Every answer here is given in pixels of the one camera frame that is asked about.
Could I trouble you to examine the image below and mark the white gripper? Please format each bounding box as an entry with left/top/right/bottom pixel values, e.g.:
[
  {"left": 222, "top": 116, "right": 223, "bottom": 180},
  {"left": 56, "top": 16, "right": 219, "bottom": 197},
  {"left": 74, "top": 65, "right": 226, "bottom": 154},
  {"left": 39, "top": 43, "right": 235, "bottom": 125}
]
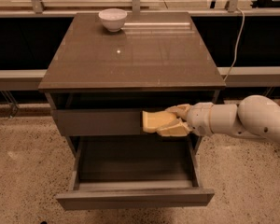
[{"left": 156, "top": 103, "right": 214, "bottom": 137}]

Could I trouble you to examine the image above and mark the yellow sponge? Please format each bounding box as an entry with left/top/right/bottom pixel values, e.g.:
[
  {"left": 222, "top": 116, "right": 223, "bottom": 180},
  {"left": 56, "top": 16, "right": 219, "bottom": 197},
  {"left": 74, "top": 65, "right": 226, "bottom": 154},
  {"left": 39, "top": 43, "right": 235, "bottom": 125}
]
[{"left": 142, "top": 111, "right": 176, "bottom": 133}]

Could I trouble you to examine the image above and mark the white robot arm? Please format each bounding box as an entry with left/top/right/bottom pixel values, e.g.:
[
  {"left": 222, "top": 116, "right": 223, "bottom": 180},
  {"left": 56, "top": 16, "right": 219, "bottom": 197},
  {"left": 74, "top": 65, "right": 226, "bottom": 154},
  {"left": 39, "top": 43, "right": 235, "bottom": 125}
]
[{"left": 156, "top": 95, "right": 280, "bottom": 146}]

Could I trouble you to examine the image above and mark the open grey lower drawer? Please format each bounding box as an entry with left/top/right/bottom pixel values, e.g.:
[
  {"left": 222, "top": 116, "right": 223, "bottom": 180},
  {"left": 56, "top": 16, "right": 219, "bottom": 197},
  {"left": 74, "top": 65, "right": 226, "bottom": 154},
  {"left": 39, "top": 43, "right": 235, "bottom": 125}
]
[{"left": 56, "top": 134, "right": 215, "bottom": 210}]

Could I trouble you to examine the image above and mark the grey drawer cabinet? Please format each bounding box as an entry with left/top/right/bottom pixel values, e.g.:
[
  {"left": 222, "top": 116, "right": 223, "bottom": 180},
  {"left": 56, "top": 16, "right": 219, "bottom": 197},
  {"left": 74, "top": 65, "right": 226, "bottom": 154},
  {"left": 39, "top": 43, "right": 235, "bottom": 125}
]
[{"left": 39, "top": 12, "right": 226, "bottom": 150}]

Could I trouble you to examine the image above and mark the grey middle drawer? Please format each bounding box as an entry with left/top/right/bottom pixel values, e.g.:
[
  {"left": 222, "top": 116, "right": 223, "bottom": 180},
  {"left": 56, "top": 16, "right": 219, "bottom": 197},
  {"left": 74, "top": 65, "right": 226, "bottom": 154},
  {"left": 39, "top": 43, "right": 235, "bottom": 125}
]
[{"left": 51, "top": 91, "right": 218, "bottom": 137}]

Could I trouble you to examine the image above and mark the grey metal railing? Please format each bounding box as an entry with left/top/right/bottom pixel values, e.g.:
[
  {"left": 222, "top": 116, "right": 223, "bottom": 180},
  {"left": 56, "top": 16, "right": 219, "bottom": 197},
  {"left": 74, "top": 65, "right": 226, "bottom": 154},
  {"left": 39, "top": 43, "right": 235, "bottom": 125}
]
[{"left": 0, "top": 66, "right": 280, "bottom": 91}]

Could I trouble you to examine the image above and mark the white ceramic bowl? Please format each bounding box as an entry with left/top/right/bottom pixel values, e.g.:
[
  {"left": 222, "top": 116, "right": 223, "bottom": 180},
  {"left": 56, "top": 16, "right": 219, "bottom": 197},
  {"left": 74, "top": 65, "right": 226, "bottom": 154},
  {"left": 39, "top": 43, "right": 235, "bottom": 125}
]
[{"left": 98, "top": 8, "right": 128, "bottom": 32}]

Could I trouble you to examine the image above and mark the white cable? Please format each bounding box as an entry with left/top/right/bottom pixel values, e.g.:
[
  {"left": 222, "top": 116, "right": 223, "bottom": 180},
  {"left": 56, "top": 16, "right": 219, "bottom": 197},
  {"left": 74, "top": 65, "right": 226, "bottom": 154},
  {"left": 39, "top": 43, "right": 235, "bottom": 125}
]
[{"left": 222, "top": 7, "right": 246, "bottom": 82}]

